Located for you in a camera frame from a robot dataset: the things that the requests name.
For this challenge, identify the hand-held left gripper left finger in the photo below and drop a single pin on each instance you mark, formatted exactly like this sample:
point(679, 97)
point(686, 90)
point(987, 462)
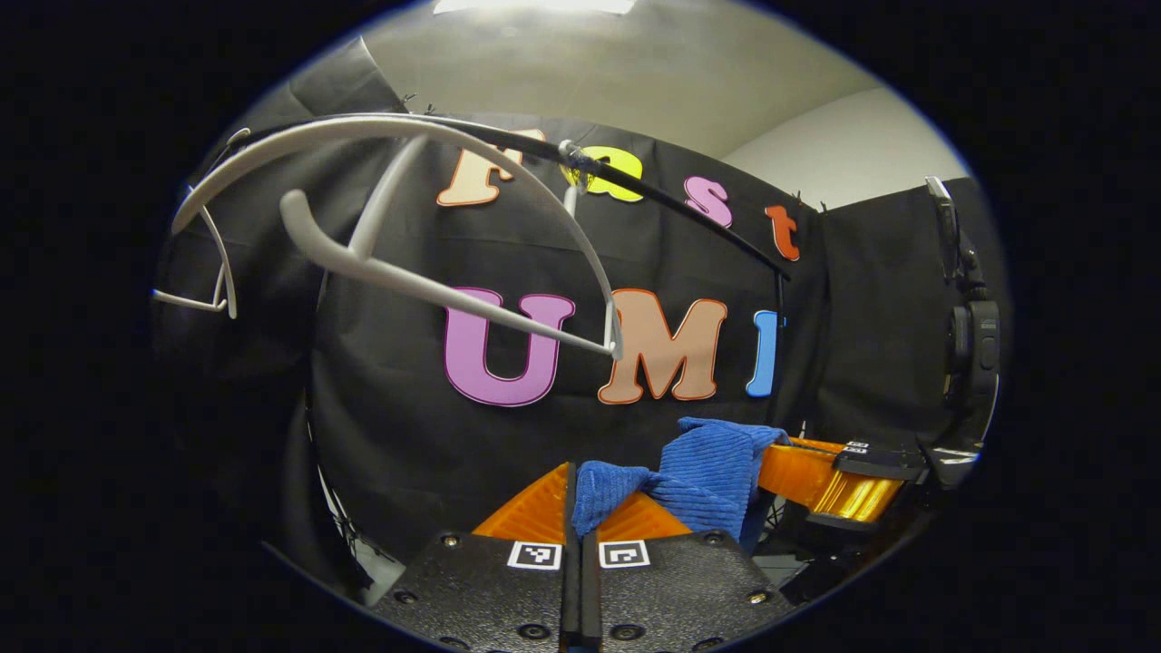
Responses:
point(490, 589)

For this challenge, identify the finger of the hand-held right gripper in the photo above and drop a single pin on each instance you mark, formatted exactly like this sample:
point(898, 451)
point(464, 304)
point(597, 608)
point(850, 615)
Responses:
point(816, 443)
point(880, 462)

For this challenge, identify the blue jacket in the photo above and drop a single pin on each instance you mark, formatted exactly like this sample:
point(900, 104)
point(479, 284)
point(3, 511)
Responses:
point(707, 462)

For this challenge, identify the ceiling light panel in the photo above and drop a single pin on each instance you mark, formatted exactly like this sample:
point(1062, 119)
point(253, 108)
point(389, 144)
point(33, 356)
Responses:
point(535, 5)

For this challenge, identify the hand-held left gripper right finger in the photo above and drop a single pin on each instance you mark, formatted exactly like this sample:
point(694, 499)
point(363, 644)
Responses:
point(671, 589)

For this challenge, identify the white clothes hanger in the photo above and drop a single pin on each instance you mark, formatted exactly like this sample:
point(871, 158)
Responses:
point(408, 277)
point(227, 281)

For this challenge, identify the black clothes rack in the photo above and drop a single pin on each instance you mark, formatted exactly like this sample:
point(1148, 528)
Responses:
point(689, 215)

